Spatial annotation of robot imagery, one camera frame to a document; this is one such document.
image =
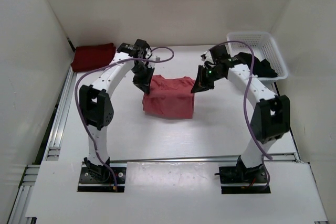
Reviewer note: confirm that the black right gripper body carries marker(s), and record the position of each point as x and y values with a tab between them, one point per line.
207	76

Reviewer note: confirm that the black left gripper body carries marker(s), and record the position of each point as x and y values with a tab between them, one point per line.
143	74

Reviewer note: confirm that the pink t-shirt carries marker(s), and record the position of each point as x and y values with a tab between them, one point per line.
170	98

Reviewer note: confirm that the dark red t-shirt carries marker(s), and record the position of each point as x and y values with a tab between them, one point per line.
89	58

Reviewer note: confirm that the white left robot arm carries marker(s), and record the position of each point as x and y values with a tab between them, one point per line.
96	107

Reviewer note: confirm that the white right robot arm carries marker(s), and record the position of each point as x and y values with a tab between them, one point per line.
267	114

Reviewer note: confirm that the black t-shirt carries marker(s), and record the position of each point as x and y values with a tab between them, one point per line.
261	68

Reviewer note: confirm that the white plastic basket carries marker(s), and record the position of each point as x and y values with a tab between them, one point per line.
264	47

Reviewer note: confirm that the aluminium table edge rail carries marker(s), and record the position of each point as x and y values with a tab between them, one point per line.
183	159

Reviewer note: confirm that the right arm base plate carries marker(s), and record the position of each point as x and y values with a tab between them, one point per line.
234	184

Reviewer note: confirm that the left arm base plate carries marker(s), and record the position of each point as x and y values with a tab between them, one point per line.
92	182

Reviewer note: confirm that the aluminium side frame rail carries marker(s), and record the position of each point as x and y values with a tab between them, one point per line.
54	134

